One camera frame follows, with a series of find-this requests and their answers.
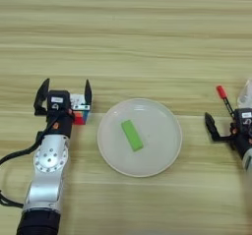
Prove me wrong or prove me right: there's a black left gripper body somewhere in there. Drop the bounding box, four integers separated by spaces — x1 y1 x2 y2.
33 104 91 138

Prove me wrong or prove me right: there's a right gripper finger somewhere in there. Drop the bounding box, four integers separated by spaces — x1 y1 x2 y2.
204 111 233 144

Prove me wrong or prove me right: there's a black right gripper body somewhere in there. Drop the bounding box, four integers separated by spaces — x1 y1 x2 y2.
229 125 252 160

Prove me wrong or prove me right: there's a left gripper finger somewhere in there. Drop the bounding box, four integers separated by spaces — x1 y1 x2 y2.
33 78 51 115
84 79 94 106

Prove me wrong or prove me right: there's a colourful puzzle cube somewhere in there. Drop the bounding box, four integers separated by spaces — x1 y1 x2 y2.
69 93 92 126

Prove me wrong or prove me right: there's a green rectangular block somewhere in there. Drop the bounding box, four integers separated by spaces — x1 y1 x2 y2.
120 119 145 152

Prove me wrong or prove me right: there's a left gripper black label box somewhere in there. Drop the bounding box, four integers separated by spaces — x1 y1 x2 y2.
46 89 71 112

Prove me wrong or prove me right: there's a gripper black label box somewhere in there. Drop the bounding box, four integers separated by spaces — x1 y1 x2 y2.
234 107 252 129
46 89 71 112

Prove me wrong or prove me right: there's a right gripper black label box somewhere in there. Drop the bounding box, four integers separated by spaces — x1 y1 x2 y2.
234 107 252 129

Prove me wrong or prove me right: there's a red black marker pen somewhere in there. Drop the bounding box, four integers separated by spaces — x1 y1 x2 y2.
216 85 236 117

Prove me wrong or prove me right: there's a round white plate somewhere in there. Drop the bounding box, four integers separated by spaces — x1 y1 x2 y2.
96 97 183 178

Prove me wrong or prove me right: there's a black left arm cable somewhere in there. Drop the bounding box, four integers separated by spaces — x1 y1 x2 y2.
0 114 55 209

